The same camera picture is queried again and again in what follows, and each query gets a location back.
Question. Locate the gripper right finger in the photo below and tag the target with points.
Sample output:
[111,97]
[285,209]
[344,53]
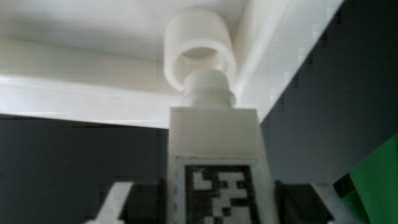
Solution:
[344,216]

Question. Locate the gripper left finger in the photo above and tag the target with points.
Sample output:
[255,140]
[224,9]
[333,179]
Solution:
[111,210]

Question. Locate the white leg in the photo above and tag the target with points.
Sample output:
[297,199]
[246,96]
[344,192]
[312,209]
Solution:
[219,182]

